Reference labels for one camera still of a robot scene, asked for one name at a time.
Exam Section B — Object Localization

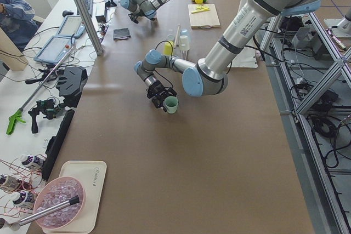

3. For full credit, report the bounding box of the black angular device cover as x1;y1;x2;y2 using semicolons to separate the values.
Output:
56;66;88;107

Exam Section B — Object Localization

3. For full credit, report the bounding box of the aluminium frame post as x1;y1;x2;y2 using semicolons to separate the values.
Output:
74;0;103;56

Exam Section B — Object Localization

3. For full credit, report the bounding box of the grey cup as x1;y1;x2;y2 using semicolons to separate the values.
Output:
166;34;175;42

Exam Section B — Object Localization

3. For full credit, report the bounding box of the cream plastic tray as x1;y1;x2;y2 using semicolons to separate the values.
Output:
42;161;107;233

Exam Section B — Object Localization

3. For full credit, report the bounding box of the yellow plastic knife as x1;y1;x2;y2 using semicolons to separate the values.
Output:
191;9;209;14

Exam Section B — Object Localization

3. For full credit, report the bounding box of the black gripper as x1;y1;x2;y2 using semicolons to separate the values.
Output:
146;81;177;112
128;13;139;23

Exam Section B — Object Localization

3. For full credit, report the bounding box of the yellow cup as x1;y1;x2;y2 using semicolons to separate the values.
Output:
163;42;173;55

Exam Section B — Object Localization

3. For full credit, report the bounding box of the white cup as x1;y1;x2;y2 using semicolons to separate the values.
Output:
179;36;190;51

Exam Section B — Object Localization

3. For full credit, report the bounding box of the wooden cutting board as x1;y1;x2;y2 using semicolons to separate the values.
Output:
188;4;220;28

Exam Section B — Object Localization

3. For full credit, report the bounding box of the white wire cup rack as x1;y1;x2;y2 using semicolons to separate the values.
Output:
167;24;190;60

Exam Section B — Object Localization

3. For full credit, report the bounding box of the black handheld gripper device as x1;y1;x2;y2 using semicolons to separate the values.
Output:
28;99;66;134

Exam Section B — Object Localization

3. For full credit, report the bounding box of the green handled reach grabber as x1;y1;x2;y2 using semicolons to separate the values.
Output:
5;33;76;136

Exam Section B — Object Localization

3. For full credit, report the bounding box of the light blue cup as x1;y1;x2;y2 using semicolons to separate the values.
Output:
180;28;189;36

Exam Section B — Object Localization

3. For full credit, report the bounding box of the person in denim shirt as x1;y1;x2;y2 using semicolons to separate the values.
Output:
1;0;38;51

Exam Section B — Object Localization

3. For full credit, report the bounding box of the green cup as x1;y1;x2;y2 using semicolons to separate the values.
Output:
163;96;179;114

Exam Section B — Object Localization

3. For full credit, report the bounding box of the black computer mouse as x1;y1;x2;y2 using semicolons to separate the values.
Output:
62;10;74;17

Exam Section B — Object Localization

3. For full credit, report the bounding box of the small purple label bottle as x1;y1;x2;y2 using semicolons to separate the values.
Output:
19;154;44;171

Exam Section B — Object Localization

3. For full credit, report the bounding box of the pink bowl of ice cubes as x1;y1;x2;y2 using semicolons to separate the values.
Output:
33;176;85;230

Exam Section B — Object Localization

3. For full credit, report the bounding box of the black power strip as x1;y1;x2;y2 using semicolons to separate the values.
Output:
41;110;75;181

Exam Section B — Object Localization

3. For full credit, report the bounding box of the black keyboard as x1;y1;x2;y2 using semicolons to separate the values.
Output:
83;0;93;16

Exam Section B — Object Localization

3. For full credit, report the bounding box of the dark grey cloth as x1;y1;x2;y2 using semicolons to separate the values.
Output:
113;28;131;40

